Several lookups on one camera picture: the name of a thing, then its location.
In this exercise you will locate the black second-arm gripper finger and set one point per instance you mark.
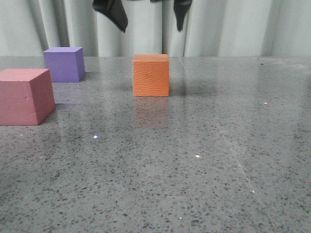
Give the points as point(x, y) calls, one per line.
point(114, 10)
point(181, 8)

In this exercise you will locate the orange foam cube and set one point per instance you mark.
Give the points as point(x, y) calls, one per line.
point(151, 75)

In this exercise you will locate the pale green curtain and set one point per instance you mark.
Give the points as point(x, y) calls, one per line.
point(211, 28)

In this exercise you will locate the purple foam cube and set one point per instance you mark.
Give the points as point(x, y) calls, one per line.
point(66, 64)

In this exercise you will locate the red foam cube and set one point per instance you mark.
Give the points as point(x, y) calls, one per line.
point(26, 96)

